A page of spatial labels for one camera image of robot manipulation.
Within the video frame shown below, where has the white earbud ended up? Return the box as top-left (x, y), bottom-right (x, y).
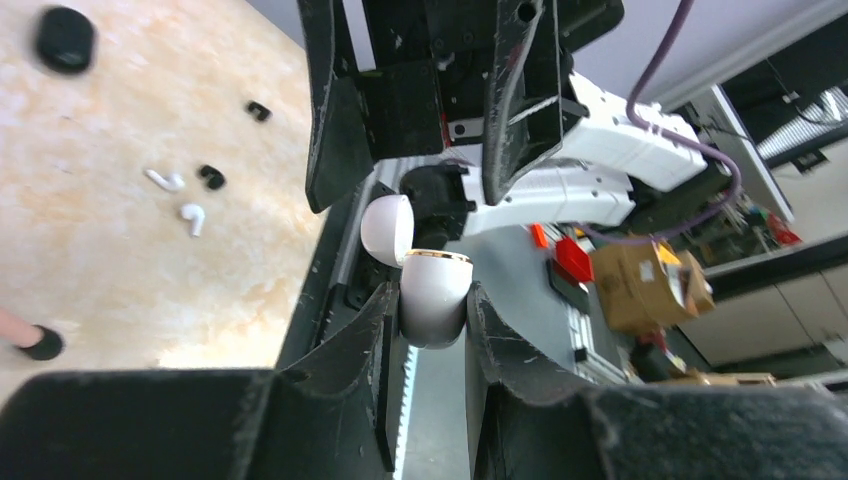
top-left (144, 169), bottom-right (185, 193)
top-left (179, 203), bottom-right (206, 238)

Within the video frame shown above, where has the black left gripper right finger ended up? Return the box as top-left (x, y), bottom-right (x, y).
top-left (466, 283), bottom-right (847, 480)

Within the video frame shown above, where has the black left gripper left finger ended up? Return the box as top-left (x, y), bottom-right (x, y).
top-left (1, 282), bottom-right (401, 479)

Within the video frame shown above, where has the black earbud charging case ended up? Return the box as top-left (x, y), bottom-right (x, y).
top-left (34, 5), bottom-right (97, 75)

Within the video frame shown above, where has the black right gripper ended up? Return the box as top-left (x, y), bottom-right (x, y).
top-left (298, 0), bottom-right (624, 213)

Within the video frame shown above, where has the black earbud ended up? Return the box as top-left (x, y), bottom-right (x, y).
top-left (245, 100), bottom-right (273, 123)
top-left (196, 164), bottom-right (227, 191)

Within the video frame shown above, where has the pink music stand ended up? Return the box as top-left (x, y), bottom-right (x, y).
top-left (1, 308), bottom-right (65, 361)

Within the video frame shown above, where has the cardboard box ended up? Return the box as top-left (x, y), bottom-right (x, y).
top-left (589, 242), bottom-right (715, 336)

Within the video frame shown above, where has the white earbud charging case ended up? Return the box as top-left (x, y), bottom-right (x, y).
top-left (360, 194), bottom-right (473, 350)

